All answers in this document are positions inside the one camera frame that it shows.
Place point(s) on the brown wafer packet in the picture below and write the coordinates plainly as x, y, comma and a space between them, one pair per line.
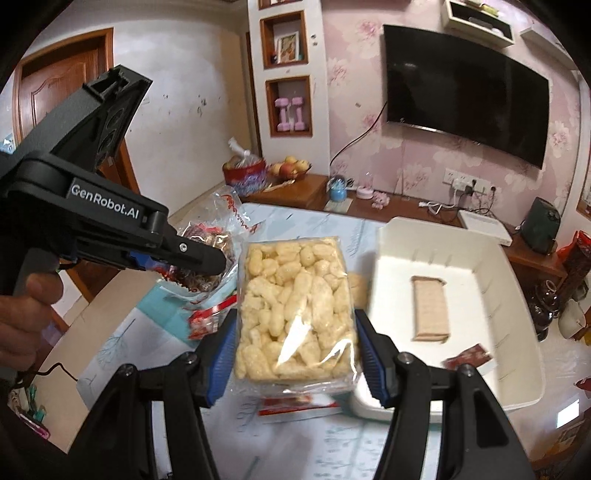
430, 309

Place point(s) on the framed photo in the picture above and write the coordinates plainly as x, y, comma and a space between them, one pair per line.
287, 47

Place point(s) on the pink dumbbell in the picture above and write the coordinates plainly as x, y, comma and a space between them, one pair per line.
296, 113
281, 113

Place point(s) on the small dark red packet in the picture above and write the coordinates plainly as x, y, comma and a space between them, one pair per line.
466, 356

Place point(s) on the clear packet of yellow puffs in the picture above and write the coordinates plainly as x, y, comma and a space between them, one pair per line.
295, 300

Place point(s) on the pale coaster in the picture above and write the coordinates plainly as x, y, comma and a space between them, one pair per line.
337, 206

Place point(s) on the bowl of fruit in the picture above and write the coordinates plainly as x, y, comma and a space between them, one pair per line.
288, 168

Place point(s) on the black curved television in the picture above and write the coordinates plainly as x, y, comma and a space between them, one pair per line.
461, 92

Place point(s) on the person's left hand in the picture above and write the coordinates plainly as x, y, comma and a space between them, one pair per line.
23, 323

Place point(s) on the red bag in dark basket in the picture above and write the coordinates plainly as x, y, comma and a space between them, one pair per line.
577, 254

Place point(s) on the clear bag of brown candies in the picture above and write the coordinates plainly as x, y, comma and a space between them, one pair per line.
205, 233

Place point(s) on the white jar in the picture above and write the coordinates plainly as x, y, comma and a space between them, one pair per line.
571, 321

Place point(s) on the stacked black pots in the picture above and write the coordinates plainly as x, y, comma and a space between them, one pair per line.
545, 309

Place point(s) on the small pink toy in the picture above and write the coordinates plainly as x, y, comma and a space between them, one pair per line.
381, 200

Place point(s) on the pink plastic object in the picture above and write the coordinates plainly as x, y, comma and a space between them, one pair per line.
30, 424

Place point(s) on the wooden door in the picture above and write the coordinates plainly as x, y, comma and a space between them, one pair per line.
60, 69

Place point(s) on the white niche shelf column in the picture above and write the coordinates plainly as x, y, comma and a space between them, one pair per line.
318, 92

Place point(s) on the blue snow globe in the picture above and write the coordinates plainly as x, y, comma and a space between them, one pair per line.
337, 190

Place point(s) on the flat red packet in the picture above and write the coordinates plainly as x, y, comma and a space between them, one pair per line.
295, 408

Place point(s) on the white set-top box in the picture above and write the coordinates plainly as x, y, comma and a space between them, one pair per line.
485, 226

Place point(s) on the small red white packet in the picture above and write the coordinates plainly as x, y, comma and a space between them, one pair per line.
205, 323

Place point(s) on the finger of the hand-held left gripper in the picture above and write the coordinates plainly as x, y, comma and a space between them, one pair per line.
115, 106
203, 259

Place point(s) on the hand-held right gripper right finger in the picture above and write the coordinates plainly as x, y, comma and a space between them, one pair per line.
370, 360

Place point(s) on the red bag of bread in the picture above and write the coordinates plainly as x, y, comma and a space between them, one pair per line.
244, 177

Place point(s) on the white wall socket strip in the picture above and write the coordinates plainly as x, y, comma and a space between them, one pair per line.
466, 181

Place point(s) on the wooden television cabinet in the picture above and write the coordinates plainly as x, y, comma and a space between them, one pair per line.
304, 194

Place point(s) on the white plastic bin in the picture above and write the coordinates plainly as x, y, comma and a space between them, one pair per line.
461, 263

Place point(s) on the dark green air fryer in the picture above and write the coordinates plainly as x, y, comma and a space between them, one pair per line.
540, 226

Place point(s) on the white wall shelf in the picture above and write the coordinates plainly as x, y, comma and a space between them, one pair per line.
480, 23

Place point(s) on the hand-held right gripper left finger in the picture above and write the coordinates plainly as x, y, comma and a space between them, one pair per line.
221, 357

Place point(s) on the pink glass dome ornament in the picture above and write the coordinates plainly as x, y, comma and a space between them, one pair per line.
364, 187

